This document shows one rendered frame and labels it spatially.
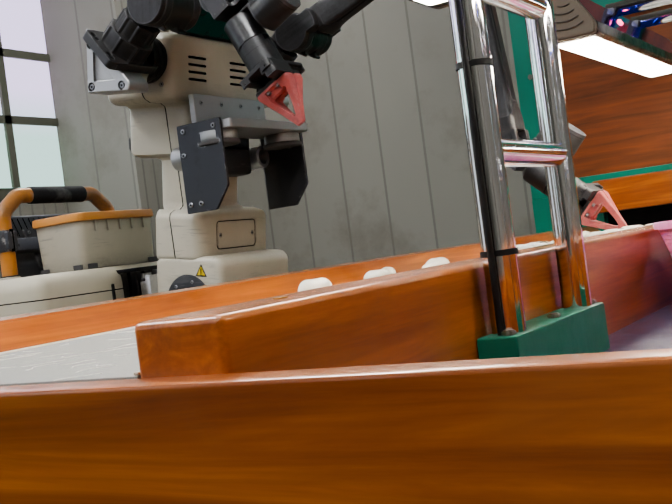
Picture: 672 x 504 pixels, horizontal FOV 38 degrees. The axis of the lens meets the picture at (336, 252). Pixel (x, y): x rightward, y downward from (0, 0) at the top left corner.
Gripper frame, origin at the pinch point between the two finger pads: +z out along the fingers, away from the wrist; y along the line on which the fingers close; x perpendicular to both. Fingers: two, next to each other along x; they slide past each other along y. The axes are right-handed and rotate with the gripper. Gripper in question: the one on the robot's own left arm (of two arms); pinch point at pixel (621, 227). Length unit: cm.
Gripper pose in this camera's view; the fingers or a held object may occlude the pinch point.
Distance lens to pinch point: 177.4
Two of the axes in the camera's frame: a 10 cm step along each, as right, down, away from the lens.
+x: -4.6, 8.2, 3.6
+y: 5.3, -0.7, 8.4
